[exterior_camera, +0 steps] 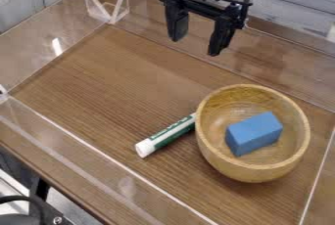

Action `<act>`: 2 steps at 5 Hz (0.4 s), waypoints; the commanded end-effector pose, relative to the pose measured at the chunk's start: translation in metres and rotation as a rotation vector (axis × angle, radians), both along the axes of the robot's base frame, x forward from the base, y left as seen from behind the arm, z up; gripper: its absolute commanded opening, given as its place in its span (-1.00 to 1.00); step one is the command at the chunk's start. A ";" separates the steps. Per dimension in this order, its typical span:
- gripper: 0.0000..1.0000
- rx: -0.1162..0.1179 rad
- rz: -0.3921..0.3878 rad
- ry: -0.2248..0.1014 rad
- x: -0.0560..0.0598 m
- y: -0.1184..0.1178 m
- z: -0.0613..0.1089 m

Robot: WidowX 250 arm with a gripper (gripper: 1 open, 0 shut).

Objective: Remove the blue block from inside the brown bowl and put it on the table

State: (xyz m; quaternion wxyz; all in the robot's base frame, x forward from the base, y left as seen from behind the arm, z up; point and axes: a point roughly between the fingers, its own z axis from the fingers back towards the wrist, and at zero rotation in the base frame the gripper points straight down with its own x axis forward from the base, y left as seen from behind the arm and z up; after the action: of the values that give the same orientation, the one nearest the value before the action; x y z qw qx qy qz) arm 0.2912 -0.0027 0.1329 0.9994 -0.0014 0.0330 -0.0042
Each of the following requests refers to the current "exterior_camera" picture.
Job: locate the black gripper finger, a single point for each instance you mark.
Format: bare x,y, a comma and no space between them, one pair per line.
177,20
221,36

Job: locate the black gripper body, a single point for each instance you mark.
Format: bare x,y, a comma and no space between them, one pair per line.
205,5

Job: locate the blue foam block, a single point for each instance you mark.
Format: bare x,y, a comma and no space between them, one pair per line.
254,133

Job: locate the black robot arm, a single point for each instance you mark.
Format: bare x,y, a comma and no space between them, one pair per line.
228,13

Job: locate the brown wooden bowl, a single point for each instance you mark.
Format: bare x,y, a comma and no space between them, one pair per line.
232,104

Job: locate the white green marker pen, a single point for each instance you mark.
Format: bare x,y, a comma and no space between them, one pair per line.
161,139

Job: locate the black table leg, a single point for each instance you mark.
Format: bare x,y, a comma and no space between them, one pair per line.
41,189

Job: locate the clear acrylic tray wall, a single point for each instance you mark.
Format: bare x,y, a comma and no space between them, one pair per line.
87,87

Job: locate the clear acrylic corner bracket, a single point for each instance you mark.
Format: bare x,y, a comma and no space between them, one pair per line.
106,11

